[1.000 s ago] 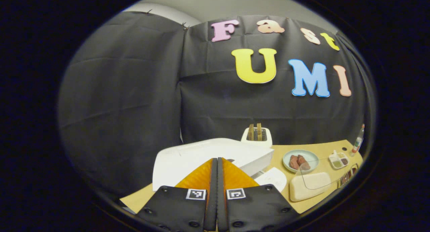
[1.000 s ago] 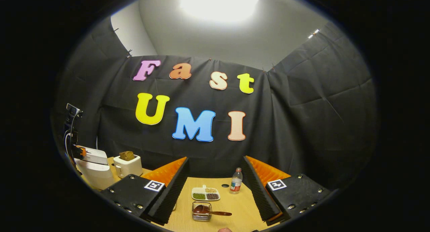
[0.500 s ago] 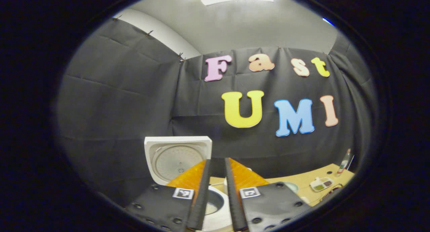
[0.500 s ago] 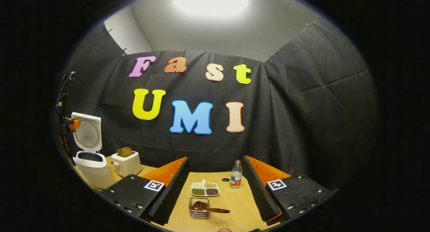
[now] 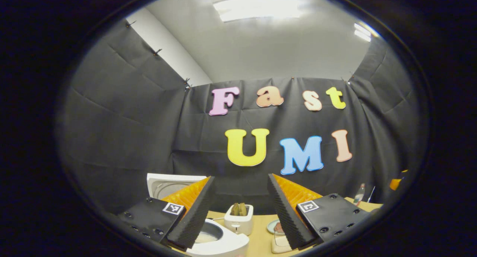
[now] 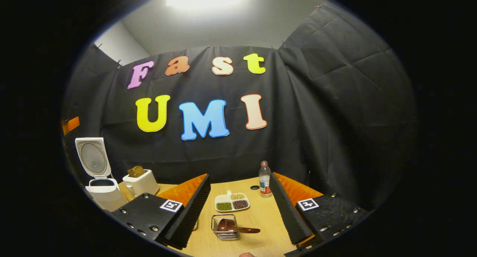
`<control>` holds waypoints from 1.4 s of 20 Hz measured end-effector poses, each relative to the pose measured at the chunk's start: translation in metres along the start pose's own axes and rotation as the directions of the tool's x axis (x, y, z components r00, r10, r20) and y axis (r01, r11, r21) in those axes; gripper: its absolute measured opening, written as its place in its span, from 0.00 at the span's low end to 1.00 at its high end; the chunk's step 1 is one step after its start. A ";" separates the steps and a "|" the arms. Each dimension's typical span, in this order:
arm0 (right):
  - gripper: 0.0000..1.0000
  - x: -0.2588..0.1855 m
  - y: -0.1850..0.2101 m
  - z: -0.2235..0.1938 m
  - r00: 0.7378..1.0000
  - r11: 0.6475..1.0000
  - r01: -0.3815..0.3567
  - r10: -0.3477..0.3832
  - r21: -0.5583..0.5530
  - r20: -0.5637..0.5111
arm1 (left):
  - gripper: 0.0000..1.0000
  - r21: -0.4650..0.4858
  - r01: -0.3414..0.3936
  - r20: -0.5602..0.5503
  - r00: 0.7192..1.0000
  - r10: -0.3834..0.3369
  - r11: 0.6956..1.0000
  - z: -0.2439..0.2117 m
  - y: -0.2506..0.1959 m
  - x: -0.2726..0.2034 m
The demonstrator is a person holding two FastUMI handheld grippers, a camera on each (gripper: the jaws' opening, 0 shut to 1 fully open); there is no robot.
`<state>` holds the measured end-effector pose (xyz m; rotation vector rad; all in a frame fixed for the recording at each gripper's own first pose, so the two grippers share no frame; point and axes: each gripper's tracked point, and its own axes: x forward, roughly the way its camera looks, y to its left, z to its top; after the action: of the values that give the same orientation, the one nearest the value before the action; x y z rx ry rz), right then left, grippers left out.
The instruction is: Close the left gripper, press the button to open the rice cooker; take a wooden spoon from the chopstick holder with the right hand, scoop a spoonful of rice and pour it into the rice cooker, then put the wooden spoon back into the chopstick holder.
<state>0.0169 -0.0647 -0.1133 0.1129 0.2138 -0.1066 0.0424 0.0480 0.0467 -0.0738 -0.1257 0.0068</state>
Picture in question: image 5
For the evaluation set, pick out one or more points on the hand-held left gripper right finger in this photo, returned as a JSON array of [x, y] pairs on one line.
[[287, 216]]

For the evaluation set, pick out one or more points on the large ceiling light panel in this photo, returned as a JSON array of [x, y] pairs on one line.
[[257, 9]]

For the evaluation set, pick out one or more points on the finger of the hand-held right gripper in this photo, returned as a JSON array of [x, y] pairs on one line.
[[395, 183]]

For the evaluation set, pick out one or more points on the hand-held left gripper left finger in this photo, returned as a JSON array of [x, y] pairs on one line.
[[197, 216]]

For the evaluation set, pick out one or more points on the thin white rod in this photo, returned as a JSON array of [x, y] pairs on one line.
[[371, 194]]

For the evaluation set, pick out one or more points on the pale green plate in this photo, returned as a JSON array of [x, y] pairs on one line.
[[270, 227]]

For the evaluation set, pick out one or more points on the clear container of rice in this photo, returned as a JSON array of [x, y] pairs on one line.
[[279, 245]]

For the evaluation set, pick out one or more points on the plastic bottle with red label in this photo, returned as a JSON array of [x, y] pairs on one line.
[[359, 197]]

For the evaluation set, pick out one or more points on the toasted bread slice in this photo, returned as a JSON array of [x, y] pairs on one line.
[[242, 209], [235, 210]]

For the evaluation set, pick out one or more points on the white rice cooker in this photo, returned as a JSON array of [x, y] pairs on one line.
[[229, 244]]

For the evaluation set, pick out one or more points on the black backdrop cloth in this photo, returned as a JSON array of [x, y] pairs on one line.
[[130, 137]]

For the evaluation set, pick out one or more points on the white toaster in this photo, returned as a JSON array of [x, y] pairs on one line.
[[238, 224]]

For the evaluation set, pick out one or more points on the small ceiling light panel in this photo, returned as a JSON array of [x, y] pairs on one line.
[[362, 31]]

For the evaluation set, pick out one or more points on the brown meat piece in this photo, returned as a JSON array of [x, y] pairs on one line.
[[278, 228]]

